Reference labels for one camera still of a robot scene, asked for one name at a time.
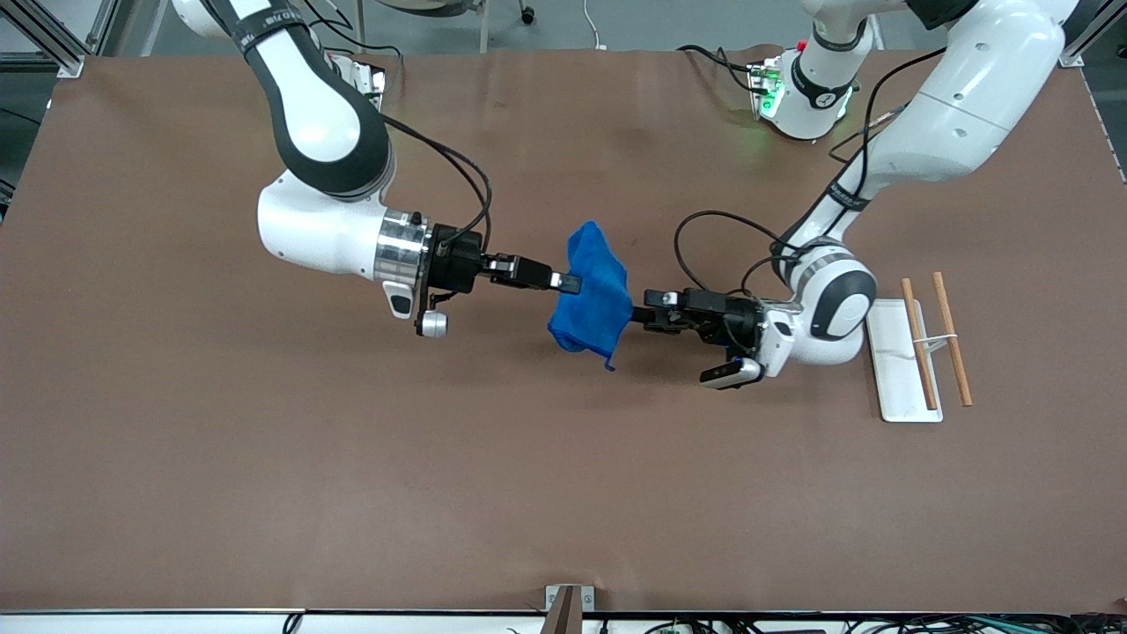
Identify blue microfibre towel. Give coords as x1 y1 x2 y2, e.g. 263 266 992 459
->
547 220 634 372

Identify white towel rack base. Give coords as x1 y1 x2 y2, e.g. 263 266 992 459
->
866 299 944 424

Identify wooden rack rod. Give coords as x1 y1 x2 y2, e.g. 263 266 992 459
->
932 271 974 408
901 278 939 411

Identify office chair base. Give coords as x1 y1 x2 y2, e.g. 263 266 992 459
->
377 0 538 26

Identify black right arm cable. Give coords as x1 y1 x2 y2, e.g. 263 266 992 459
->
299 0 494 258

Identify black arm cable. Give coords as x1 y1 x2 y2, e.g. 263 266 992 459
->
674 46 948 297
299 0 494 258

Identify black left base cable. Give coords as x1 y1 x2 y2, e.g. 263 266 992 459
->
676 44 767 94

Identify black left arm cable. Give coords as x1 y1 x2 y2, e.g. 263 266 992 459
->
674 46 948 297

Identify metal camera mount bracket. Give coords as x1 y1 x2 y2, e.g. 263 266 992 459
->
544 585 596 634

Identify tangled black cable bundle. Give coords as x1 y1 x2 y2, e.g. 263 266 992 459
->
506 616 1127 634

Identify aluminium frame profile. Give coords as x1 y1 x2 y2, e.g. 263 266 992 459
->
1059 0 1127 70
0 0 121 78

